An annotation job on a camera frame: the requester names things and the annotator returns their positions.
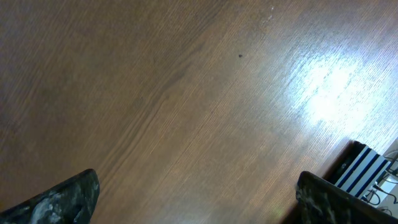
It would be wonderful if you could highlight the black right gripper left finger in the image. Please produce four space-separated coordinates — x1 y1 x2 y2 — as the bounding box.
1 169 100 224

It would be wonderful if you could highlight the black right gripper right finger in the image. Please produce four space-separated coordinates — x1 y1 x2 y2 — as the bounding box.
296 171 397 224

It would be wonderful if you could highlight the blue white striped object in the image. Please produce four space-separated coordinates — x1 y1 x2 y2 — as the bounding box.
325 141 392 198

